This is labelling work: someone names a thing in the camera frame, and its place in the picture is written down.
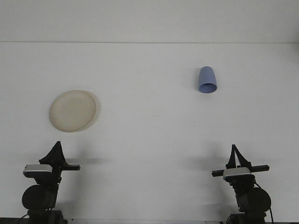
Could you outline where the pale blue cup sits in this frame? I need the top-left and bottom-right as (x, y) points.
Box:
(198, 66), (218, 94)

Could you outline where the pale round plate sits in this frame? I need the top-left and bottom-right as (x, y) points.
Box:
(49, 90), (97, 133)

